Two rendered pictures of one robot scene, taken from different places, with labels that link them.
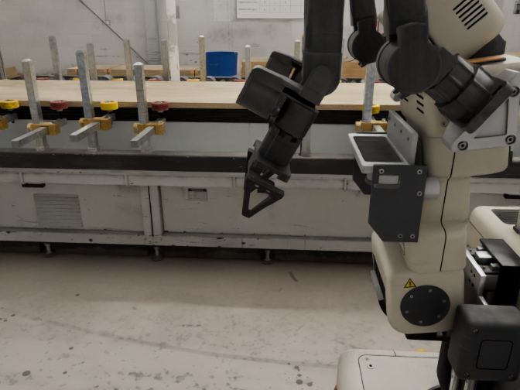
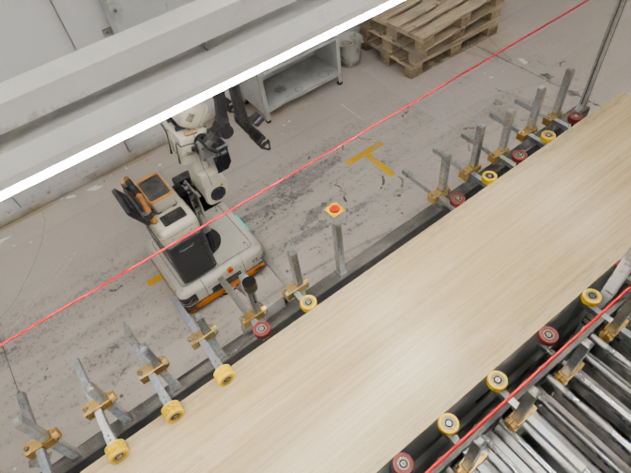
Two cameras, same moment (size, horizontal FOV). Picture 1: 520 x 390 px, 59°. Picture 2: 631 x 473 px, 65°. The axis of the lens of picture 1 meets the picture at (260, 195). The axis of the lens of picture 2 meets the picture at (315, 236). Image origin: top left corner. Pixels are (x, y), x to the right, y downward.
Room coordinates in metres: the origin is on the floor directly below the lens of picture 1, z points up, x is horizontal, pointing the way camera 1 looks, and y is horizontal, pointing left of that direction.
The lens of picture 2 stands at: (3.24, -1.13, 2.91)
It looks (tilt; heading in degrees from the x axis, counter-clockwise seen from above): 51 degrees down; 147
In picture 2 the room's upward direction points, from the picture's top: 9 degrees counter-clockwise
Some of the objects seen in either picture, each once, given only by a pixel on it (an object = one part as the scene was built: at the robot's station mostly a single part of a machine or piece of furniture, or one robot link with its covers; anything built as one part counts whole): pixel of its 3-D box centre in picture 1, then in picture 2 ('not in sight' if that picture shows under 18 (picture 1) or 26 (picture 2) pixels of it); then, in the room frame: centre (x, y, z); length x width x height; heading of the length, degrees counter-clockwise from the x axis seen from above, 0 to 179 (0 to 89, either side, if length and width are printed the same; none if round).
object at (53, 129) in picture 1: (43, 128); (499, 154); (2.11, 1.01, 0.81); 0.14 x 0.06 x 0.05; 86
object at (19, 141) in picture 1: (41, 131); (489, 151); (2.05, 0.99, 0.80); 0.43 x 0.03 x 0.04; 176
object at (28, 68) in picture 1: (35, 113); (503, 143); (2.11, 1.03, 0.88); 0.04 x 0.04 x 0.48; 86
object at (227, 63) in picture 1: (222, 73); not in sight; (7.71, 0.61, 0.36); 0.59 x 0.57 x 0.73; 176
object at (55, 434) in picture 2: not in sight; (42, 442); (1.93, -1.74, 0.95); 0.14 x 0.06 x 0.05; 86
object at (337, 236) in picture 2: (307, 105); (339, 248); (2.03, -0.21, 0.93); 0.05 x 0.05 x 0.45; 86
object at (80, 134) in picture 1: (94, 126); (461, 167); (2.04, 0.74, 0.83); 0.43 x 0.03 x 0.04; 176
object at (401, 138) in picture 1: (389, 169); (209, 146); (0.94, -0.28, 0.99); 0.28 x 0.16 x 0.22; 176
